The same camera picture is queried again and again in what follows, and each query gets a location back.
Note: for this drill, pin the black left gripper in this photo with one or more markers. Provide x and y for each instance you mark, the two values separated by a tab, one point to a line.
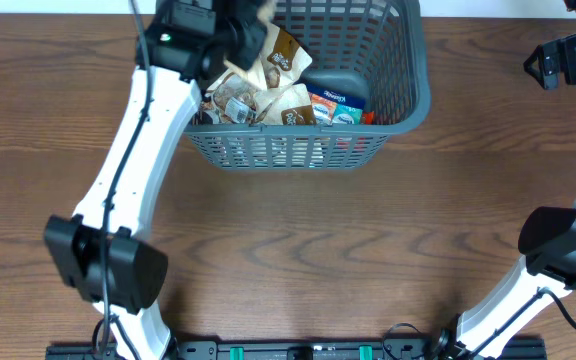
255	36

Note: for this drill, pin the beige pouch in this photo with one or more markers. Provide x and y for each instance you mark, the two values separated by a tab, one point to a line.
255	75

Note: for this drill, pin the Pantree mushroom pouch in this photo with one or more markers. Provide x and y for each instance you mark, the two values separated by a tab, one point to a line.
288	106
230	100

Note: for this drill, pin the Kleenex pocket tissue multipack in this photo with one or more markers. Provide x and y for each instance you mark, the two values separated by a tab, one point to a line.
331	107

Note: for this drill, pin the San Remo spaghetti packet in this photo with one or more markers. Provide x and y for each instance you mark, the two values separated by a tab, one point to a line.
367	118

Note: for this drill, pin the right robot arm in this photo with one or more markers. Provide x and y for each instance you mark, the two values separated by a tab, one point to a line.
545	271

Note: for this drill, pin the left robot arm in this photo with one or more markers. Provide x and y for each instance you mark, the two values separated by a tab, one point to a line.
102	250

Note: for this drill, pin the grey plastic basket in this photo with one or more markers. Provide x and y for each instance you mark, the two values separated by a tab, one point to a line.
372	49

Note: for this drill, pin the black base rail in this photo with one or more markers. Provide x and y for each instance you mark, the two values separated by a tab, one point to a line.
520	348

